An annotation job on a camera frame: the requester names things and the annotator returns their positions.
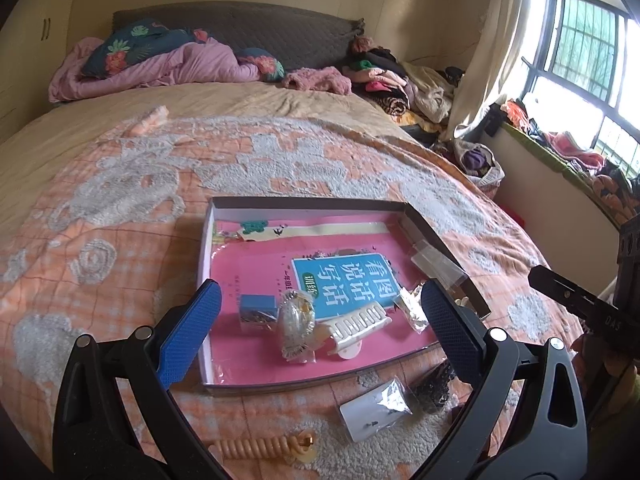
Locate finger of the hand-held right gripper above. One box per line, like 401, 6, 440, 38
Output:
529, 265, 625, 334

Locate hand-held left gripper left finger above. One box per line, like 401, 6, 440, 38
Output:
52, 279, 231, 480

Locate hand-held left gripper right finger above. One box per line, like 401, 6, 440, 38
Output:
420, 280, 588, 480

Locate white beaded bracelet packet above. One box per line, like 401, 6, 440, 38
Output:
392, 292, 431, 333

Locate small clear packet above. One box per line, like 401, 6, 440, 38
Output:
410, 240, 468, 291

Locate small blue jewelry box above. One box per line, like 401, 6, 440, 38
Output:
239, 294, 279, 332

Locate shallow grey cardboard box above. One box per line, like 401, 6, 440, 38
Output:
199, 196, 492, 398

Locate cream hair claw clip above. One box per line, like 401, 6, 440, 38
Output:
315, 302, 391, 361

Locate gold jewelry clear packet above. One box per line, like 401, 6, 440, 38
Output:
277, 292, 318, 363

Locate person's right hand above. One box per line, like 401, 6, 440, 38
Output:
571, 332, 640, 391

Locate pink picture book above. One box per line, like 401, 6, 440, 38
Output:
210, 220, 441, 386

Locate orange plaid tufted blanket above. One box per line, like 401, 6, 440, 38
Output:
0, 112, 586, 480

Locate white earring card packet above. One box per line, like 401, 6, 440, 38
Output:
339, 377, 415, 443

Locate clothes on window sill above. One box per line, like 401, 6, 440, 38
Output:
502, 100, 640, 221

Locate bag of clothes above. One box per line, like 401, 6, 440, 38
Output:
452, 137, 506, 188

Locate small black object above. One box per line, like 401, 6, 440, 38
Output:
482, 105, 503, 136

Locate small peach cloth item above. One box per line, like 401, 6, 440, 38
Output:
125, 105, 168, 136

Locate barred window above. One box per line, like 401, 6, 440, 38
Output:
520, 0, 640, 181

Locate pile of mixed clothes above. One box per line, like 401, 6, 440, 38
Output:
345, 35, 468, 131

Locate cream curtain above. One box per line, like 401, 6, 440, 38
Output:
440, 0, 538, 141

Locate pink quilt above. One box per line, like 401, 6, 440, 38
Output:
48, 37, 263, 103

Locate pink fuzzy garment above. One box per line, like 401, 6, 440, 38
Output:
282, 66, 353, 95

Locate small dark floral pillow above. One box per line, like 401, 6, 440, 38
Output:
237, 47, 286, 81

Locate large dark floral pillow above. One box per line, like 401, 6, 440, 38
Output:
82, 20, 216, 78

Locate dark grey padded headboard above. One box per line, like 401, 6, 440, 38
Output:
112, 1, 366, 68

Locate cream wardrobe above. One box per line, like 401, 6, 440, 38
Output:
0, 0, 96, 126

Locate black hair ties packet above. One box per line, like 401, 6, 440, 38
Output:
407, 357, 458, 416

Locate beige spiral hair tie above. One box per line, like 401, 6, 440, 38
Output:
209, 430, 317, 462

